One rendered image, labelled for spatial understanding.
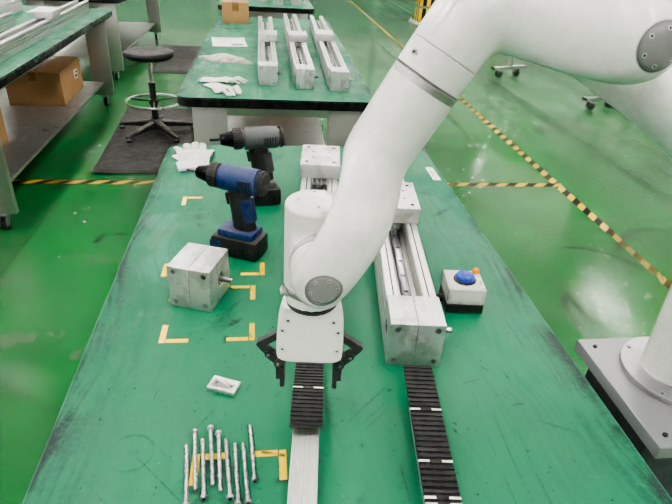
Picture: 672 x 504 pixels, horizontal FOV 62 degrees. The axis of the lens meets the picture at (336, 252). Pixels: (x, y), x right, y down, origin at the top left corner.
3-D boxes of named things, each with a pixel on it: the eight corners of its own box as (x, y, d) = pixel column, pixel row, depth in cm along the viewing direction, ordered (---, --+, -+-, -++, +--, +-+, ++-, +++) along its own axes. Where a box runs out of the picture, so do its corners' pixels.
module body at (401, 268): (431, 336, 111) (438, 301, 106) (381, 333, 110) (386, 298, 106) (394, 178, 180) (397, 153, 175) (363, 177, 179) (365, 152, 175)
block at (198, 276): (222, 314, 113) (220, 275, 108) (170, 304, 115) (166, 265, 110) (240, 288, 121) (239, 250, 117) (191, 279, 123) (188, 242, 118)
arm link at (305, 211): (346, 300, 77) (337, 265, 85) (353, 215, 70) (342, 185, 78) (285, 302, 76) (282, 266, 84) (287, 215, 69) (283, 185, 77)
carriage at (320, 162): (338, 188, 156) (340, 165, 153) (299, 186, 156) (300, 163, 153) (338, 167, 170) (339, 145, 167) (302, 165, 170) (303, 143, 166)
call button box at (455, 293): (482, 314, 118) (487, 290, 115) (436, 312, 118) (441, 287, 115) (473, 293, 125) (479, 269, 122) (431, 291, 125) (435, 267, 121)
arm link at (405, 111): (489, 127, 60) (337, 327, 71) (444, 89, 74) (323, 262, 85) (424, 84, 57) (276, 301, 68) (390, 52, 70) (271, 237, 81)
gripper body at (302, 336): (275, 306, 78) (274, 366, 84) (347, 309, 79) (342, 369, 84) (279, 277, 85) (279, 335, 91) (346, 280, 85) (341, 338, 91)
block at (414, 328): (452, 367, 103) (460, 326, 98) (385, 364, 103) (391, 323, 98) (443, 336, 111) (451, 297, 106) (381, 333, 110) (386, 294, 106)
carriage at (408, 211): (417, 234, 135) (421, 209, 132) (372, 231, 135) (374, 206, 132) (409, 205, 149) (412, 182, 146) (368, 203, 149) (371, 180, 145)
